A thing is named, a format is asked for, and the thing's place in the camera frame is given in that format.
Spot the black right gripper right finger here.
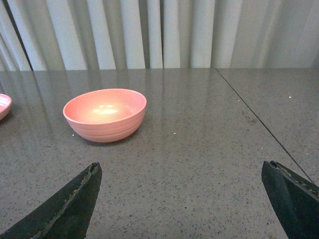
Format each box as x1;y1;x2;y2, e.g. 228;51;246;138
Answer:
261;161;319;239

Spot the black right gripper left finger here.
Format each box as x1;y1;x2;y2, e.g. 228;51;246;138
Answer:
0;162;102;239

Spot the pink bowl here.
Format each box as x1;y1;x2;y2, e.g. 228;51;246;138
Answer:
63;89;147;142

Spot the pink plate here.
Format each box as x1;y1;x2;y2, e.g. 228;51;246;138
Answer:
0;94;12;120

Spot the white pleated curtain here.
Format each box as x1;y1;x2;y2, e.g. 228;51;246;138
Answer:
0;0;319;71

